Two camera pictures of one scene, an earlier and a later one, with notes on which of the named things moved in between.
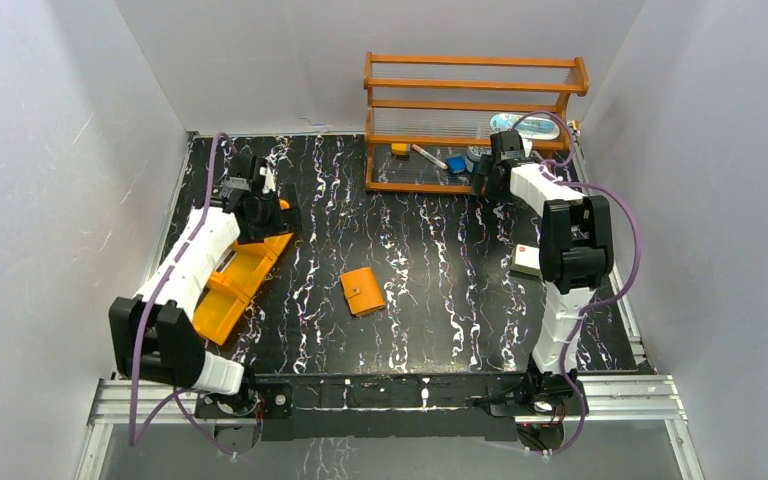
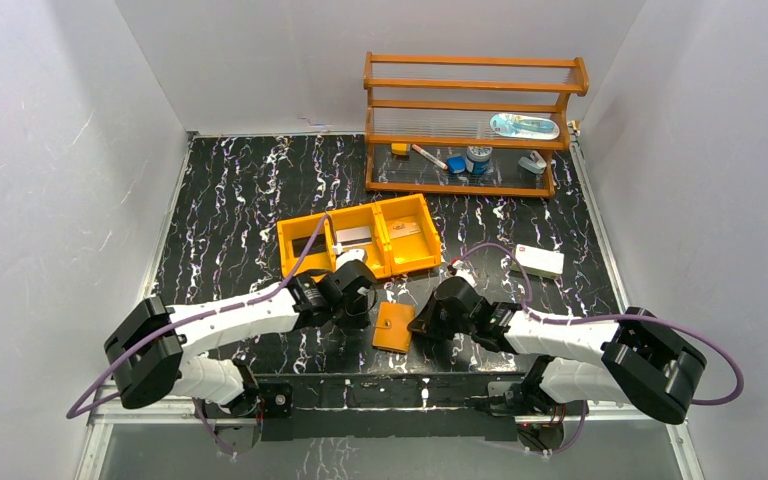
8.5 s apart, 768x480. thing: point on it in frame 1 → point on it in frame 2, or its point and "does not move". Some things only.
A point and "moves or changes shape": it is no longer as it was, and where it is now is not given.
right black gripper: [487, 166] → [426, 322]
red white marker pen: [429, 157] does not move
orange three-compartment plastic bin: [229, 290] → [389, 238]
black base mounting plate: [372, 408] does not move
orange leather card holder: [362, 291] moves or changes shape
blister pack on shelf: [533, 128] does not move
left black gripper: [277, 216] → [360, 299]
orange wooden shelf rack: [428, 119] does not move
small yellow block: [399, 148] does not move
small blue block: [456, 165] does not move
